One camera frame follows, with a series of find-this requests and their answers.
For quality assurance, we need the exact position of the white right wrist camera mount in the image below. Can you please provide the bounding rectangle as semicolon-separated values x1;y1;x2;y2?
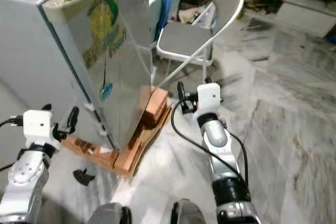
195;82;223;119

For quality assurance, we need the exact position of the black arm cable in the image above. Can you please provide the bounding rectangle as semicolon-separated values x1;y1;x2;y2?
170;103;250;184
0;116;25;172

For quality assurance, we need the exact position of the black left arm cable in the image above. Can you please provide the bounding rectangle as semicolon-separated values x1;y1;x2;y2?
0;116;25;172

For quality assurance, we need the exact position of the beige crumpled cloth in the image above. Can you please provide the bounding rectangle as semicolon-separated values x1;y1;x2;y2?
178;6;206;25

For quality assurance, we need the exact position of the blue cloth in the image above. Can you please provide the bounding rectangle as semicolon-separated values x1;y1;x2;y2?
154;0;174;42

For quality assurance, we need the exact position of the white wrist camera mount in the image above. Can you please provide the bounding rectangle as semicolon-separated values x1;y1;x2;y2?
23;109;61;149
195;82;223;119

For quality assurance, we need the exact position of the grey left robot leg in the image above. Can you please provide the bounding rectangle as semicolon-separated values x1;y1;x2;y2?
86;202;132;224

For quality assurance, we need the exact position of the grey robot leg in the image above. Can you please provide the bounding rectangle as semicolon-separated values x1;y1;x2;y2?
170;198;208;224
86;202;132;224

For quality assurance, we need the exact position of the small blue door sticker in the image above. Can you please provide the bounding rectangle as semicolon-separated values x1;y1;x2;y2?
99;81;114;102

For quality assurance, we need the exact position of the grey right robot leg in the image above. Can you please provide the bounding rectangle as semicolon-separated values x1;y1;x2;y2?
170;198;208;224

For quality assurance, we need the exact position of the grey fridge body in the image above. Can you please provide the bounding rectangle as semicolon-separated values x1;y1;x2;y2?
0;0;117;150

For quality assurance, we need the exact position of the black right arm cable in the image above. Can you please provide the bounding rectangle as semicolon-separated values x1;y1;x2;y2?
170;103;250;184

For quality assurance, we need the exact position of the grey white folding chair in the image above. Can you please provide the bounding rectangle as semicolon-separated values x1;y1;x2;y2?
148;0;245;92

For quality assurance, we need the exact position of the small black floor object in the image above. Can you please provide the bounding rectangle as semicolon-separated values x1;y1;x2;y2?
73;168;96;186

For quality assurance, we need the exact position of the green yellow door sticker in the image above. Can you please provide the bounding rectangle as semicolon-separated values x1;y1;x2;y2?
81;0;128;70

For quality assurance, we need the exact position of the brown cardboard sheet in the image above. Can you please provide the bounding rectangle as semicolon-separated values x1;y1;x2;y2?
126;103;172;177

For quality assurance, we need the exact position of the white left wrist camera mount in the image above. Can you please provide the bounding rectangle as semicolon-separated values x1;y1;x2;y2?
23;109;61;149

